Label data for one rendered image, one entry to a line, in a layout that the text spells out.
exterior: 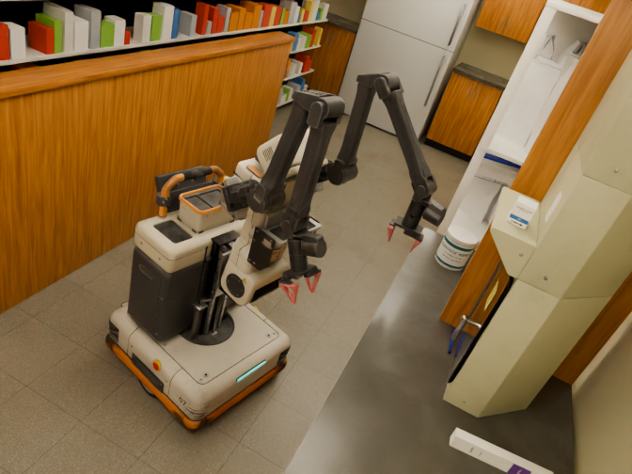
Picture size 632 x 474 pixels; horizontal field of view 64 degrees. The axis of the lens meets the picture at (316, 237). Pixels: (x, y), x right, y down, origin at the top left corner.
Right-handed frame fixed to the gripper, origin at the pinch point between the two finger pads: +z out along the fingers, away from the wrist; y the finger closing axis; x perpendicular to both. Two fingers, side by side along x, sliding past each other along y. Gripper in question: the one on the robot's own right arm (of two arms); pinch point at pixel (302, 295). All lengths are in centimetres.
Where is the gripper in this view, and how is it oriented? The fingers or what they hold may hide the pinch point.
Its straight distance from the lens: 166.2
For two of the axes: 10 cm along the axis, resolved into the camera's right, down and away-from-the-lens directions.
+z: 1.0, 9.6, 2.8
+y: 6.1, -2.8, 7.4
